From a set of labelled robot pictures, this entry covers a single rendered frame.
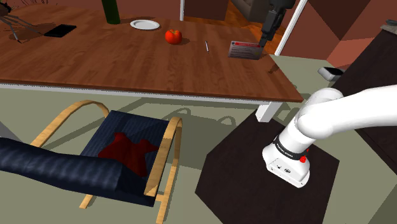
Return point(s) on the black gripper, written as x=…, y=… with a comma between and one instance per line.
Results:
x=273, y=23

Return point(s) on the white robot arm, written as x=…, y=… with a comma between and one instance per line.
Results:
x=313, y=124

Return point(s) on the grey sofa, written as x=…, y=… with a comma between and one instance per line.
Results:
x=249, y=9

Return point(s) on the grey card with red stripe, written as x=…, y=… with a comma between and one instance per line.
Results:
x=244, y=50

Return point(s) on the thin silver pen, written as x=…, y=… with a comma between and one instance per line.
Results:
x=207, y=46

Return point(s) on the grey and white flat box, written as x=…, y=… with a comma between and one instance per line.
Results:
x=330, y=73

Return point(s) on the red apple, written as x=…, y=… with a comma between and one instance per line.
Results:
x=173, y=37

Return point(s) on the dark brown cabinet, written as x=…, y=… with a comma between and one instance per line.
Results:
x=372, y=74

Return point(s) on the white plate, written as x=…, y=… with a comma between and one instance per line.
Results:
x=144, y=24

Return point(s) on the wooden table with white legs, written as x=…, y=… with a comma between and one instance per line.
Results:
x=124, y=65

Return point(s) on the dark green bottle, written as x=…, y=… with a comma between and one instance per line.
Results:
x=111, y=12

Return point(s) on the dark robot stand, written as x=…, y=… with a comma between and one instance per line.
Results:
x=242, y=186

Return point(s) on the dark red cloth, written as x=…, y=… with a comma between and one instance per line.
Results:
x=130, y=155

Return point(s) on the black tablet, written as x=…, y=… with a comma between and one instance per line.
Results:
x=60, y=30

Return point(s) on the wooden armchair with navy cushion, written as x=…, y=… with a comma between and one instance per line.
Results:
x=62, y=167

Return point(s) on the dark thin-legged lamp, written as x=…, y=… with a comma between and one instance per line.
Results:
x=12, y=23

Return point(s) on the white door frame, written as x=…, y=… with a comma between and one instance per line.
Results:
x=290, y=28

